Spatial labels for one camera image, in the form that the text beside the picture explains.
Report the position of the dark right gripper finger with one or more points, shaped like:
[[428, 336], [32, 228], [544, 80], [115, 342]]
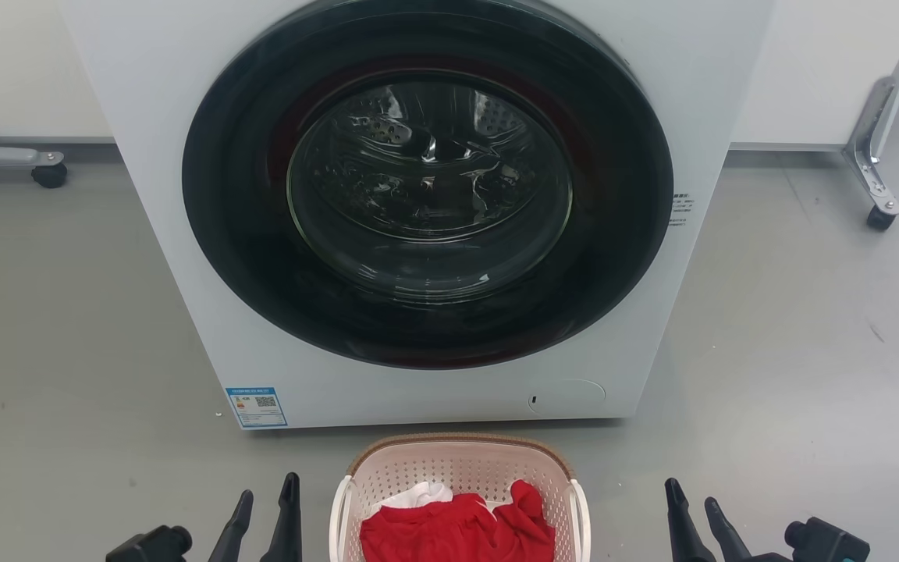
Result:
[[685, 531], [730, 542]]

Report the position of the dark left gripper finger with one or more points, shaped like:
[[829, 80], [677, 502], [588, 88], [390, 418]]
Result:
[[286, 531], [232, 531]]

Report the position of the beige perforated laundry basket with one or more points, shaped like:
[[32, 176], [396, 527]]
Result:
[[461, 460]]

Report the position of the blue energy label sticker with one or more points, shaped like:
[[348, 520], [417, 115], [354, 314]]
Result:
[[257, 407]]

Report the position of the white garment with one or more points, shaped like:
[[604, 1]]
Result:
[[418, 495]]

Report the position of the red garment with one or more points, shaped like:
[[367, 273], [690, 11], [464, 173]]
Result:
[[449, 535]]

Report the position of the round washer filter cover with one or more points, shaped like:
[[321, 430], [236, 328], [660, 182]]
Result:
[[574, 396]]

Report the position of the black round washer door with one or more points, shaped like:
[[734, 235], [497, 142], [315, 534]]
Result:
[[246, 234]]

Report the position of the small printed text label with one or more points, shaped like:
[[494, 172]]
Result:
[[680, 209]]

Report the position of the white front-load washing machine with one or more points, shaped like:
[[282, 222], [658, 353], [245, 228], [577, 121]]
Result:
[[145, 117]]

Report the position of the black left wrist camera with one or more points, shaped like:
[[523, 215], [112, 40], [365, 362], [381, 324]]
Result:
[[149, 546]]

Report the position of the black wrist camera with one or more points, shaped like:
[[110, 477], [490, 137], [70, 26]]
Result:
[[828, 542], [149, 546]]

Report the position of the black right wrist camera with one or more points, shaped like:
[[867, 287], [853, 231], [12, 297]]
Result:
[[828, 542]]

